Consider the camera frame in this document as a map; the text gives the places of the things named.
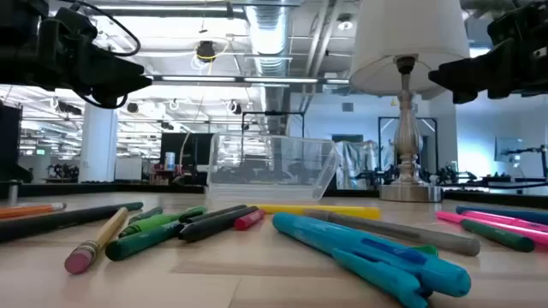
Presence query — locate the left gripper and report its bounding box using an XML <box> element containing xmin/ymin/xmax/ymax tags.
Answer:
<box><xmin>25</xmin><ymin>38</ymin><xmax>153</xmax><ymax>109</ymax></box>

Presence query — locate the silver post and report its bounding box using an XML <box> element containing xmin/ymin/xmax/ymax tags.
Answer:
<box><xmin>5</xmin><ymin>179</ymin><xmax>21</xmax><ymax>205</ymax></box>

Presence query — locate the black monitor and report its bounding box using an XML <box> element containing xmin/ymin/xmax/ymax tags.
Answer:
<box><xmin>159</xmin><ymin>132</ymin><xmax>215</xmax><ymax>177</ymax></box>

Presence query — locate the slim pink highlighter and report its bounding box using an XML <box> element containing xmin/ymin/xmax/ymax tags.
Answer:
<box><xmin>435</xmin><ymin>210</ymin><xmax>548</xmax><ymax>247</ymax></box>

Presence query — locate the yellow highlighter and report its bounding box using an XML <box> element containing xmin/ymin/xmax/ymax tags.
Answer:
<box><xmin>251</xmin><ymin>203</ymin><xmax>383</xmax><ymax>222</ymax></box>

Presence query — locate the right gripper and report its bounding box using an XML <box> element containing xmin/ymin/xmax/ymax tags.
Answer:
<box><xmin>428</xmin><ymin>25</ymin><xmax>548</xmax><ymax>104</ymax></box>

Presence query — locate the light green marker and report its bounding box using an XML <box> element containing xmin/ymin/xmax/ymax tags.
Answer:
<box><xmin>117</xmin><ymin>205</ymin><xmax>209</xmax><ymax>240</ymax></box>

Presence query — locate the white cabinet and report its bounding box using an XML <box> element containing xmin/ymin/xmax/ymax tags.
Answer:
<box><xmin>114</xmin><ymin>157</ymin><xmax>144</xmax><ymax>182</ymax></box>

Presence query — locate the dark green pen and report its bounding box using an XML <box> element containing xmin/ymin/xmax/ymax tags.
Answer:
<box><xmin>460</xmin><ymin>218</ymin><xmax>536</xmax><ymax>253</ymax></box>

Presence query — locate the dark green marker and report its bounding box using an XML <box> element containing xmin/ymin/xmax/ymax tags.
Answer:
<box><xmin>104</xmin><ymin>219</ymin><xmax>186</xmax><ymax>263</ymax></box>

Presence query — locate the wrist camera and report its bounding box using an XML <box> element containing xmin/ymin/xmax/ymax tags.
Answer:
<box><xmin>487</xmin><ymin>2</ymin><xmax>528</xmax><ymax>44</ymax></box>
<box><xmin>54</xmin><ymin>6</ymin><xmax>98</xmax><ymax>42</ymax></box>

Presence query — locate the slim black pen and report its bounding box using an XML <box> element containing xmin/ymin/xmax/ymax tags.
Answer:
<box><xmin>178</xmin><ymin>204</ymin><xmax>249</xmax><ymax>225</ymax></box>

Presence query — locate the black hanging overhead camera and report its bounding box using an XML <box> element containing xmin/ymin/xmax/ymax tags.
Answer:
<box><xmin>195</xmin><ymin>39</ymin><xmax>217</xmax><ymax>64</ymax></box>

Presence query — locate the plastic wrapped equipment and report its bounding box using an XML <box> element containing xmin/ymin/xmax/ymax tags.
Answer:
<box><xmin>336</xmin><ymin>139</ymin><xmax>383</xmax><ymax>191</ymax></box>

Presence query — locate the long matte black pen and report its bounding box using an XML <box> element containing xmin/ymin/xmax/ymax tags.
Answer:
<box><xmin>0</xmin><ymin>201</ymin><xmax>145</xmax><ymax>245</ymax></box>

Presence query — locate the yellow pencil pink eraser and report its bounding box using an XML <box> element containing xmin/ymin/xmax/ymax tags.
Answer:
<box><xmin>63</xmin><ymin>206</ymin><xmax>130</xmax><ymax>275</ymax></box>

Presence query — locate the pink highlighter with print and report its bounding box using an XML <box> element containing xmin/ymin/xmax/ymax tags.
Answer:
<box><xmin>461</xmin><ymin>209</ymin><xmax>548</xmax><ymax>234</ymax></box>

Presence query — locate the white shade table lamp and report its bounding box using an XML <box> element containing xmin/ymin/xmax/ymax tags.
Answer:
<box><xmin>348</xmin><ymin>0</ymin><xmax>472</xmax><ymax>204</ymax></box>

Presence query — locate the clear plastic supply box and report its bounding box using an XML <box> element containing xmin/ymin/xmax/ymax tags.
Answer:
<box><xmin>205</xmin><ymin>131</ymin><xmax>343</xmax><ymax>203</ymax></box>

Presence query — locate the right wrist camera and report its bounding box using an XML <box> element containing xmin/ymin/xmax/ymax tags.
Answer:
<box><xmin>487</xmin><ymin>2</ymin><xmax>528</xmax><ymax>44</ymax></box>

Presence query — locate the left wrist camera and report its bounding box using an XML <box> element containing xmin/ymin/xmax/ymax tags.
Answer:
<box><xmin>54</xmin><ymin>6</ymin><xmax>98</xmax><ymax>42</ymax></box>

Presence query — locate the dark panel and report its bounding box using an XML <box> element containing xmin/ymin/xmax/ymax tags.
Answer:
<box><xmin>0</xmin><ymin>104</ymin><xmax>24</xmax><ymax>183</ymax></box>

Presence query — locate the small grey monitor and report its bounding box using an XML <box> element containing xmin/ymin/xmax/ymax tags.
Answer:
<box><xmin>494</xmin><ymin>136</ymin><xmax>526</xmax><ymax>164</ymax></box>

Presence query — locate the ceiling light strip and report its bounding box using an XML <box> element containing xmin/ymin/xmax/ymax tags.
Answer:
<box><xmin>145</xmin><ymin>74</ymin><xmax>352</xmax><ymax>89</ymax></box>

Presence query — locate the orange pencil with eraser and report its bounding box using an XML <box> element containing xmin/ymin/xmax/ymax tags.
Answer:
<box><xmin>0</xmin><ymin>201</ymin><xmax>68</xmax><ymax>221</ymax></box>

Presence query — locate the thick black marker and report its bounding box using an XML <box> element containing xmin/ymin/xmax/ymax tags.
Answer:
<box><xmin>176</xmin><ymin>205</ymin><xmax>260</xmax><ymax>243</ymax></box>

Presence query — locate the white building column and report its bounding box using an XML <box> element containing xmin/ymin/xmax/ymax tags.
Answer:
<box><xmin>79</xmin><ymin>102</ymin><xmax>119</xmax><ymax>183</ymax></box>

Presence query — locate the grey pen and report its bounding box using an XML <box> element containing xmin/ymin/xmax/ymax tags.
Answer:
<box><xmin>301</xmin><ymin>208</ymin><xmax>482</xmax><ymax>258</ymax></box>

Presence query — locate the red marker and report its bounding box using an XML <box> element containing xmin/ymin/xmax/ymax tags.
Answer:
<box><xmin>233</xmin><ymin>208</ymin><xmax>268</xmax><ymax>232</ymax></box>

